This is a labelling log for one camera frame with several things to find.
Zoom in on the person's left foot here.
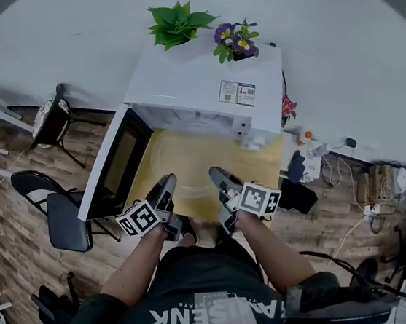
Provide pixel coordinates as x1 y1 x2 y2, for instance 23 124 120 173
177 216 203 248

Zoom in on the person's left forearm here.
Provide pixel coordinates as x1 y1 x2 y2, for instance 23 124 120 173
99 218 170 311

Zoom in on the dark blue cloth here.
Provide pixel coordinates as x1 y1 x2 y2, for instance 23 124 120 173
286 149 309 185

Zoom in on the pink flower potted plant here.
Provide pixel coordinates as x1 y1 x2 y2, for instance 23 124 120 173
278 93 300 130

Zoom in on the black shoulder pack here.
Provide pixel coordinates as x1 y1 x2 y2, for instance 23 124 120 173
280 277 401 324

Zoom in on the person's right forearm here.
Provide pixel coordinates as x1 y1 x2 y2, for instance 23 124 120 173
226 211 324 299

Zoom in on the purple flower potted plant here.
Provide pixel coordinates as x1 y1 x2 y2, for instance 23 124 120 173
210 15 265 70

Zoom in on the orange cap bottle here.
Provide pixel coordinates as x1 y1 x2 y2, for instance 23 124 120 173
294 129 315 148

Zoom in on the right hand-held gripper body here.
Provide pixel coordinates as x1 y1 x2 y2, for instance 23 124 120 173
200 165 284 242

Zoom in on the black folding chair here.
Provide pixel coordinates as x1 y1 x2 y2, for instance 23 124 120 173
2 167 128 257

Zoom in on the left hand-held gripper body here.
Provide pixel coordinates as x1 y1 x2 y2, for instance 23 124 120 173
113 167 191 245

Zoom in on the white microwave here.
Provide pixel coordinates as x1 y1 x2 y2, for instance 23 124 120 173
77 22 292 245

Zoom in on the brown box with cables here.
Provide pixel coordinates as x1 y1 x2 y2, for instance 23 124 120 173
354 162 397 208

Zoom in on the clear plastic bottle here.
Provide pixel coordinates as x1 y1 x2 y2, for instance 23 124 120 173
308 141 333 162

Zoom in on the black pouch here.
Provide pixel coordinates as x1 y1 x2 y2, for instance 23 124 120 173
277 178 321 217

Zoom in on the white cable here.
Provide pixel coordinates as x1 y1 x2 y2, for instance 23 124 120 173
328 212 366 273

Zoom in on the person's black printed shirt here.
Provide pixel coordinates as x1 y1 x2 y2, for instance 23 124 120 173
69 221 386 324

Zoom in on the green potted plant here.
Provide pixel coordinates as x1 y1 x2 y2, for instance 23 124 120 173
142 0 222 58

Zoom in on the white box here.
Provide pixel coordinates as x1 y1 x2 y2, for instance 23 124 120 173
279 138 326 184

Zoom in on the black chair with patterned cushion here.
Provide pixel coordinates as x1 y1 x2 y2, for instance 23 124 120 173
28 80 112 172

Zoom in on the black standing fan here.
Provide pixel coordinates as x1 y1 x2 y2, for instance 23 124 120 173
348 256 406 324

